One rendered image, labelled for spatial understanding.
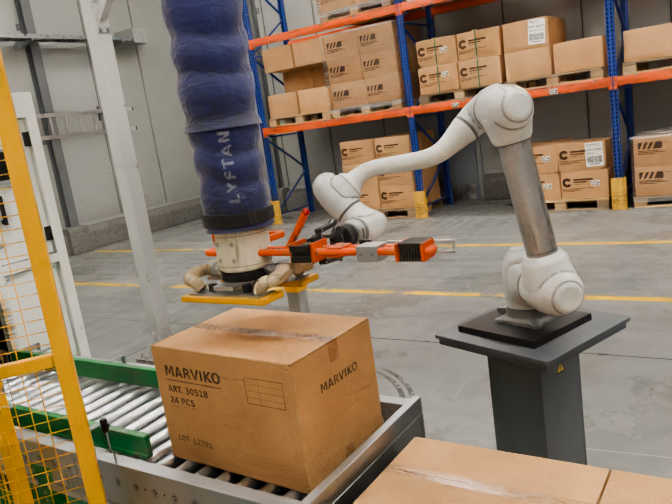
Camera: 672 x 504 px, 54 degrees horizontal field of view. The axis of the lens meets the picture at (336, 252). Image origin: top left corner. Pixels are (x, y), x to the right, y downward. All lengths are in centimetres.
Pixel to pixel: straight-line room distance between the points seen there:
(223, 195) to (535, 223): 97
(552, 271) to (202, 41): 126
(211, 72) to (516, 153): 95
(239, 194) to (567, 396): 138
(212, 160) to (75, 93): 1038
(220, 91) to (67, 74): 1039
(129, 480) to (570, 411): 155
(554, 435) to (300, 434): 102
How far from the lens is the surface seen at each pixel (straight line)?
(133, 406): 293
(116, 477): 238
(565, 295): 216
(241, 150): 197
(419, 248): 172
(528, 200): 214
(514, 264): 236
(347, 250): 183
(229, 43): 198
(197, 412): 218
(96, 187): 1227
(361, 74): 992
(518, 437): 258
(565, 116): 1025
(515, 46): 907
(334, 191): 218
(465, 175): 1074
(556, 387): 248
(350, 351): 203
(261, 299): 191
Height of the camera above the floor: 158
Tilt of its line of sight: 11 degrees down
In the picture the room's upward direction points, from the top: 8 degrees counter-clockwise
